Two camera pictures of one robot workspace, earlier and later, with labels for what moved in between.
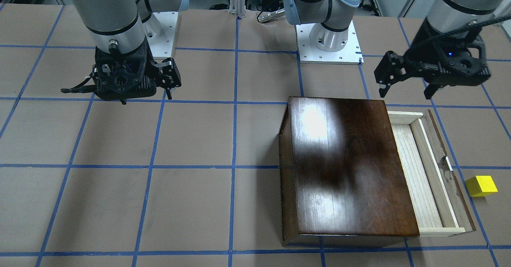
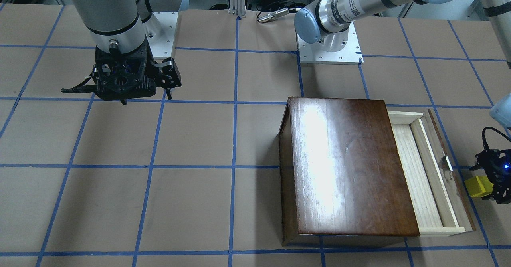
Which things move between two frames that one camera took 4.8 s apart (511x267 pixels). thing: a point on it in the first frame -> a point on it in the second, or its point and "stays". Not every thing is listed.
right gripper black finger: (169, 93) stays
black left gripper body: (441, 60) -> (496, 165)
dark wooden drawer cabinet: (343, 181) stays
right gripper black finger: (85, 88) stays
